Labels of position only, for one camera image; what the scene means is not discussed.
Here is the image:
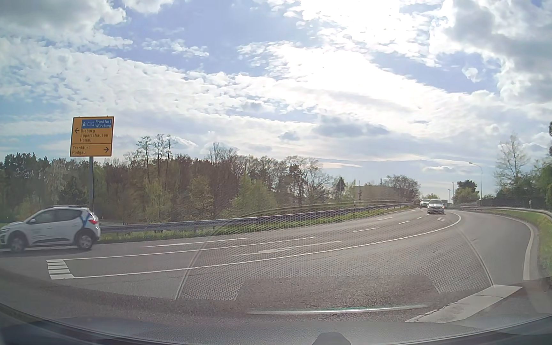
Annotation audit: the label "grey asphalt road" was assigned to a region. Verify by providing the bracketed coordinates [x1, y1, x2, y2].
[0, 207, 540, 331]

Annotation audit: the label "building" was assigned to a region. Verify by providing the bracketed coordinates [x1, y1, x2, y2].
[350, 184, 403, 202]

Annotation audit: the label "wood of trees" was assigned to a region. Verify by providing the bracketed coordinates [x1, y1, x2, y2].
[0, 134, 334, 225]

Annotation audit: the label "car's own bonnet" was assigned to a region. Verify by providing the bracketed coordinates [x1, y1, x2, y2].
[0, 298, 552, 345]

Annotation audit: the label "white hatchback car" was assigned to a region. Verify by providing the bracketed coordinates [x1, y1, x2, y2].
[0, 205, 102, 254]

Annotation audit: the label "road markings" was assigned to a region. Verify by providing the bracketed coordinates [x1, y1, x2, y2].
[46, 211, 535, 324]

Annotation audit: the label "group of trees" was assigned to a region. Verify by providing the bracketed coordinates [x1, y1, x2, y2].
[452, 79, 552, 214]

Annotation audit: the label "grey metal guard rail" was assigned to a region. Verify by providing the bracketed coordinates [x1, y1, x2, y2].
[451, 205, 552, 251]
[0, 200, 418, 239]

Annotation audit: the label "yellow direction sign on post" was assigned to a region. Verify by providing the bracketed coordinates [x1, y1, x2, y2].
[69, 116, 115, 213]

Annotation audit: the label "lamp post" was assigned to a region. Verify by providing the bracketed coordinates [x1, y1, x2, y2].
[469, 161, 484, 200]

